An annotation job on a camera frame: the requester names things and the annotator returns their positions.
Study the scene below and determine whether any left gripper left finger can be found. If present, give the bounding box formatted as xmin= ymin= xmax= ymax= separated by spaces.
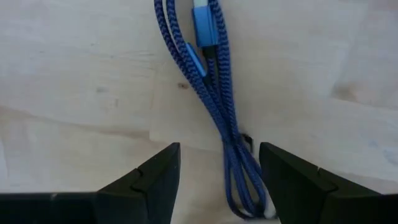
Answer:
xmin=96 ymin=142 xmax=182 ymax=224

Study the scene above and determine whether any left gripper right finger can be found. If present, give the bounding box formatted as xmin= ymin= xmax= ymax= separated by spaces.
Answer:
xmin=259 ymin=142 xmax=382 ymax=224

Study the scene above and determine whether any dark blue braided cable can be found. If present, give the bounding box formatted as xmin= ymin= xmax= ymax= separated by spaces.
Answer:
xmin=154 ymin=0 xmax=277 ymax=219

